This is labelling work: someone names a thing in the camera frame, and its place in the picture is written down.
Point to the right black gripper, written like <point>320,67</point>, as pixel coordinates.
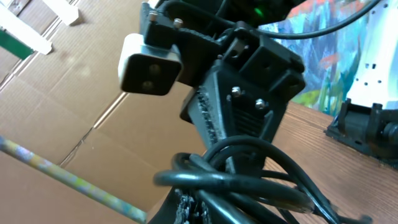
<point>237,154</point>

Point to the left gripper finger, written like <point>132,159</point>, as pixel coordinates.
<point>175,209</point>

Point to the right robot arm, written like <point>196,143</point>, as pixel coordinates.
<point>242,79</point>

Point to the colourful painted backdrop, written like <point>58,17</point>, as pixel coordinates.
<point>331,61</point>

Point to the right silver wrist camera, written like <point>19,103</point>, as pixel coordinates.
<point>147,69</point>

